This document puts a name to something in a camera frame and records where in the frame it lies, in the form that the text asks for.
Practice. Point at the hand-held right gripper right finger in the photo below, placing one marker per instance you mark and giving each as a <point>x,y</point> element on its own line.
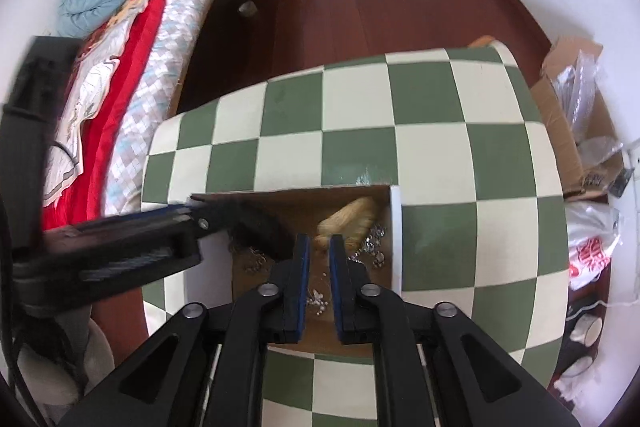
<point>337,292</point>

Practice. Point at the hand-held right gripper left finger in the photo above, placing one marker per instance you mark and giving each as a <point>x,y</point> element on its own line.
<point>301,292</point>

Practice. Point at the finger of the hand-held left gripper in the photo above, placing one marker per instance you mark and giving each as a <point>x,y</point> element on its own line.
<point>150,224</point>
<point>125,269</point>

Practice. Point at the white cardboard box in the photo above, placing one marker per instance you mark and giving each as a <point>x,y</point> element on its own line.
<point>395,237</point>

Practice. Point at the black bangle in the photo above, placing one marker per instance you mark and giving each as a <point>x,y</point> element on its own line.
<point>255,227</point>

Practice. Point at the pale round object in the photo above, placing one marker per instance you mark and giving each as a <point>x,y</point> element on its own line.
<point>95,352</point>

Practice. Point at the checked pale mattress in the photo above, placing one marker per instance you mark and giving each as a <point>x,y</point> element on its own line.
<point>150,107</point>

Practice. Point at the bed with red blanket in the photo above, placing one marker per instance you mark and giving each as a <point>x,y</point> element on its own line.
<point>150,7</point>

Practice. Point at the green checkered tablecloth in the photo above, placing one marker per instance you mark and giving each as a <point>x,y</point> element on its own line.
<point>435,132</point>

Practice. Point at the small grey floor object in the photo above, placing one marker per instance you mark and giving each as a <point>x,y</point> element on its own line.
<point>246,9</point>

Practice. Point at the white cup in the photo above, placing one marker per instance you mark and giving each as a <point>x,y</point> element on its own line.
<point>575,369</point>
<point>585,328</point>

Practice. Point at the white plastic bag red print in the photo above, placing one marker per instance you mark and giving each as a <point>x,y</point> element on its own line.
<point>590,227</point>

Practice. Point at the brown cardboard box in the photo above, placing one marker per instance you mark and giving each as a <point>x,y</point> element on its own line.
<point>555,117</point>

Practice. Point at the clear plastic wrap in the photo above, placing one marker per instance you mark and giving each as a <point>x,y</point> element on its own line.
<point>580,92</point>

